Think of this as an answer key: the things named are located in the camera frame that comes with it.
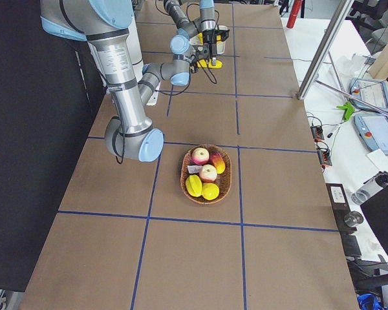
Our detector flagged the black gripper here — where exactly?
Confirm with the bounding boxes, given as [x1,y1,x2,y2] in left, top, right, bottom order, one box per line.
[202,28,217,44]
[191,42,217,65]

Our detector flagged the brown wicker basket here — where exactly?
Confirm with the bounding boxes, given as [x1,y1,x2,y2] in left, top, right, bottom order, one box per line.
[180,145,232,205]

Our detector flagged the white bear tray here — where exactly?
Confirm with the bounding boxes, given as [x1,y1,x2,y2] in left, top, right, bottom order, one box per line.
[189,24,230,55]

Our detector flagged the red fire extinguisher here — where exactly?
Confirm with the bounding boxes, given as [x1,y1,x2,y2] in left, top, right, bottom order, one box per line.
[286,0,303,28]

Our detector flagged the pink white peach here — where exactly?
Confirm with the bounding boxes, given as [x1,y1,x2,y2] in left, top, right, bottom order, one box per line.
[191,147,210,165]

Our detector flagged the dark red apple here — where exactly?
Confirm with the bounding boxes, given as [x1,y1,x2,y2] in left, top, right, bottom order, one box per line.
[210,152,226,174]

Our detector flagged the yellow star fruit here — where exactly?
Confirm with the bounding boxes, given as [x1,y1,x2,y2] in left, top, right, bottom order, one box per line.
[185,174,202,197]

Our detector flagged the green plastic clamp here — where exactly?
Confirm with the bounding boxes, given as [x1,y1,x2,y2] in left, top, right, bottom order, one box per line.
[336,101,355,123]

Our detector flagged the upper teach pendant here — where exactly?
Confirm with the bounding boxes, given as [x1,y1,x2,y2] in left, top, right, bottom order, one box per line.
[349,78,388,112]

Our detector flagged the teach pendant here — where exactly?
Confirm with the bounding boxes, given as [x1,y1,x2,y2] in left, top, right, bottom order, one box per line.
[354,114,388,155]
[349,78,388,112]

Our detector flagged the lower teach pendant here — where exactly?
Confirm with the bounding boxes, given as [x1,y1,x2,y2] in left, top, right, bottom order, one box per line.
[354,114,388,155]

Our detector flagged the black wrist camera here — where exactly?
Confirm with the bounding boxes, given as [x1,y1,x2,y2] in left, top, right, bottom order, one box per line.
[214,28,230,43]

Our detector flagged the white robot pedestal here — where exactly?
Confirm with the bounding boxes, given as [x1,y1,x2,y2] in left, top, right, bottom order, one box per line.
[126,16,144,82]

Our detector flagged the aluminium frame post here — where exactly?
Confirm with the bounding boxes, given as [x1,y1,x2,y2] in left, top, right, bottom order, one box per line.
[297,0,354,100]

